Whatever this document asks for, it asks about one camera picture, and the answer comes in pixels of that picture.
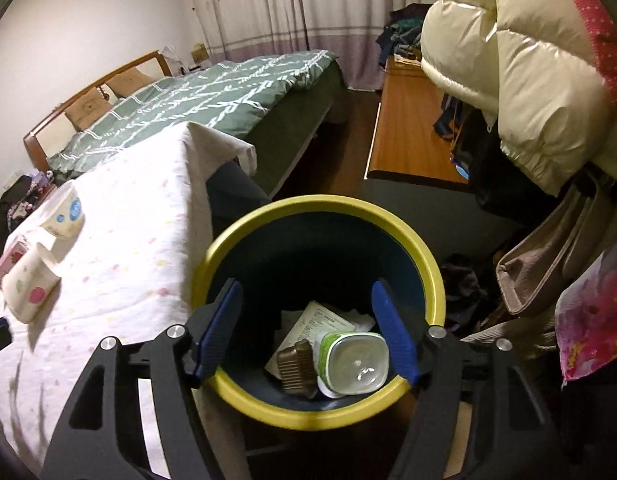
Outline yellow-rimmed blue trash bin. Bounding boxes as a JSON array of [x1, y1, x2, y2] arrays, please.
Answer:
[[190, 193, 447, 434]]

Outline pink strawberry milk carton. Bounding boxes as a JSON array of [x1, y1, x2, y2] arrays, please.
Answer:
[[0, 237, 37, 287]]

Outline wooden bed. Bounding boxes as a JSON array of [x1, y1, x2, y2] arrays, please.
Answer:
[[22, 50, 350, 202]]

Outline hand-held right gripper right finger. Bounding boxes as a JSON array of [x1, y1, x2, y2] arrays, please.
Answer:
[[370, 277, 565, 480]]

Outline dark hanging clothes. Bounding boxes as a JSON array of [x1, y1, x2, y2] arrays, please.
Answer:
[[435, 92, 591, 233]]

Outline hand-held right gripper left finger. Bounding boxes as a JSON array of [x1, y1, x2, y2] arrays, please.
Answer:
[[38, 277, 250, 480]]

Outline dark clothes on nightstand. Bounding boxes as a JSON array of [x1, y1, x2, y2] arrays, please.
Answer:
[[0, 172, 57, 242]]

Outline dotted white tablecloth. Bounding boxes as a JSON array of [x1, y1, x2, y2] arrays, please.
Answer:
[[0, 121, 260, 480]]

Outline paper cup with pink print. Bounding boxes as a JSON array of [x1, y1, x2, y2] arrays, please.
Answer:
[[0, 242, 62, 324]]

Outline printed white paper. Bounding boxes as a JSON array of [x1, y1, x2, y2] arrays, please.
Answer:
[[287, 301, 357, 349]]

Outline white rectangular plastic box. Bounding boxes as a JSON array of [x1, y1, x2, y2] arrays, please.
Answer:
[[315, 331, 390, 400]]

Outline green plaid blanket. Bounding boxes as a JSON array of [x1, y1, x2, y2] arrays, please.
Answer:
[[45, 49, 339, 181]]

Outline white plastic tub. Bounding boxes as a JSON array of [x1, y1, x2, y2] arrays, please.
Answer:
[[38, 181, 87, 239]]

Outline pile of dark clothes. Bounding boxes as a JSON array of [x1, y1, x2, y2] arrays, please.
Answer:
[[375, 2, 430, 62]]

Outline brown plastic tray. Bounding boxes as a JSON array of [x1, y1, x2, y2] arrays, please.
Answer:
[[277, 338, 325, 401]]

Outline red quilted jacket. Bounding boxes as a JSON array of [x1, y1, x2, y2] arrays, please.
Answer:
[[552, 0, 617, 112]]

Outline dark cloth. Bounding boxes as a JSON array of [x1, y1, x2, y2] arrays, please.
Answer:
[[440, 254, 495, 332]]

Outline wooden desk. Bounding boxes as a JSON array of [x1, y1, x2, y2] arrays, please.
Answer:
[[363, 55, 490, 242]]

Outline brown pillow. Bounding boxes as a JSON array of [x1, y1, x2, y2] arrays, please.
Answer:
[[64, 87, 114, 131], [108, 70, 154, 99]]

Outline pink floral cloth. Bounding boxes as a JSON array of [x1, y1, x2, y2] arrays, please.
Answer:
[[555, 239, 617, 387]]

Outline beige handbag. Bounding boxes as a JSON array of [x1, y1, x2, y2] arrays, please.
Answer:
[[495, 169, 617, 319]]

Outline pink and white curtain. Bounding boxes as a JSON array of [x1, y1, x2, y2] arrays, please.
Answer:
[[183, 0, 440, 94]]

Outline cream puffer jacket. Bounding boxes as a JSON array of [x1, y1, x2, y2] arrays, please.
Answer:
[[419, 0, 617, 197]]

